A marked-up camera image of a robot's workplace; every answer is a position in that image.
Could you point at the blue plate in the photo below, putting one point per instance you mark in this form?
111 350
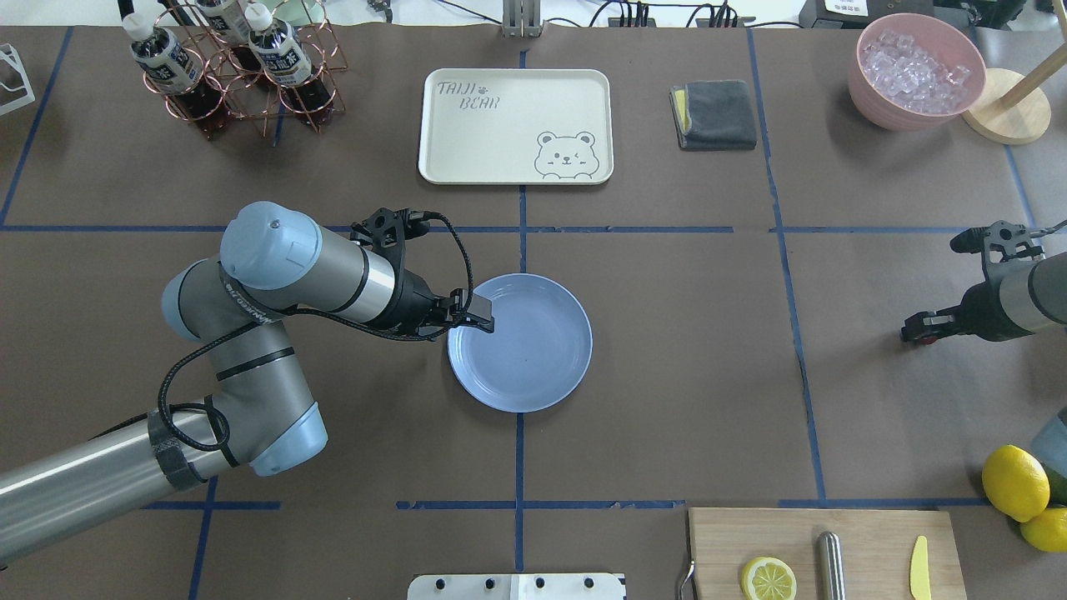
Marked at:
538 353

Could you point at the grey folded cloth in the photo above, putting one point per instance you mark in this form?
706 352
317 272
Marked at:
713 116

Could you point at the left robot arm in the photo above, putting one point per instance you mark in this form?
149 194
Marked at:
240 398

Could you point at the aluminium frame post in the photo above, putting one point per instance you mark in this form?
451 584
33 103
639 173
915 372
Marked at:
522 19

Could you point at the dark bottle white cap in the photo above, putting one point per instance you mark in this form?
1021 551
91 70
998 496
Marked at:
175 72

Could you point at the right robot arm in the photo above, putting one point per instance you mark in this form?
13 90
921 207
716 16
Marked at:
1047 283

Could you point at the yellow lemon front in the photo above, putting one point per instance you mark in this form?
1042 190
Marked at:
1015 483

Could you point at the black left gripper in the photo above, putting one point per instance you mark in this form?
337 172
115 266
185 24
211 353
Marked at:
413 304

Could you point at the white cup rack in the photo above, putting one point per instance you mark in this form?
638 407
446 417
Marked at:
16 88

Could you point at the pink bowl of ice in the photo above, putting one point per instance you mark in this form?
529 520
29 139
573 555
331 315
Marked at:
912 72

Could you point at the lemon half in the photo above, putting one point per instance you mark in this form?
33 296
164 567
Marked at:
767 577

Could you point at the wooden stand with carton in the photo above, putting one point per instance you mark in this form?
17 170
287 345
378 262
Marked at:
1012 109

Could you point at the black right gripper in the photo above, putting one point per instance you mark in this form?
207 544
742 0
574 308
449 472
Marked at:
982 310

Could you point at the cream bear tray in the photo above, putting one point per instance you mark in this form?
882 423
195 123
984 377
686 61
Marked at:
516 126

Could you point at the copper wire bottle rack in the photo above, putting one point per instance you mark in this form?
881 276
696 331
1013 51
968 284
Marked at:
251 97

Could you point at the green lime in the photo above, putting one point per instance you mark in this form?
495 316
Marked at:
1058 486

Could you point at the yellow lemon rear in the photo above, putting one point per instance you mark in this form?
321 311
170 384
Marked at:
1046 532

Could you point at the yellow lemon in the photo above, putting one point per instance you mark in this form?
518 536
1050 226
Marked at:
1046 532
1015 483

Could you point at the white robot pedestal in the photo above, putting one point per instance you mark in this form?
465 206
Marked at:
568 585

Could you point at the yellow plastic knife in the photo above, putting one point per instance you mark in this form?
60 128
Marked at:
919 577

